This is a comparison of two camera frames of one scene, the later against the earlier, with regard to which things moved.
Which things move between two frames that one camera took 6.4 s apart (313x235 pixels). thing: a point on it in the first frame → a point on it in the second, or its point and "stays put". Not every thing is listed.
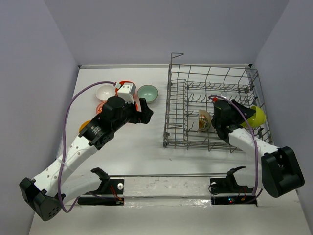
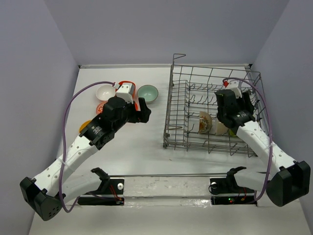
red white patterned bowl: [99, 107] stays put
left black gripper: [146, 113] stays put
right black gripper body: [238, 115] → [241, 105]
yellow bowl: [83, 125] stays put
